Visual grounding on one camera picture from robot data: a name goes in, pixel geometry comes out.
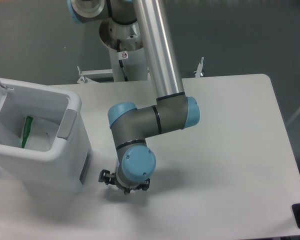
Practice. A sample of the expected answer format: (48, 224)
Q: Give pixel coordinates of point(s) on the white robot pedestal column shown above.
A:
(129, 66)

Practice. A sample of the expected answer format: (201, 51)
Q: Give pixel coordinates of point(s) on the white pedestal base frame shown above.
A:
(107, 76)

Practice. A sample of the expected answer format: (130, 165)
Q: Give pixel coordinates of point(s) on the crushed clear plastic bottle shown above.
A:
(116, 165)

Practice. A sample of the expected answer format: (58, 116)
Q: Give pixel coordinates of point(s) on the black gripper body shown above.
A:
(123, 186)

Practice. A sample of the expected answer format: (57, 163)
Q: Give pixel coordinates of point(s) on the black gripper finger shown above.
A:
(107, 177)
(144, 186)

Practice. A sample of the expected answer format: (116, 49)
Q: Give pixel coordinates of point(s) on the white trash can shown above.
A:
(65, 165)

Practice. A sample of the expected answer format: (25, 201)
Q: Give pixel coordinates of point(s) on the white plastic packaging bag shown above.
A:
(38, 134)

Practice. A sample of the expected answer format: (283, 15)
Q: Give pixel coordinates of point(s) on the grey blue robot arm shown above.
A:
(137, 35)

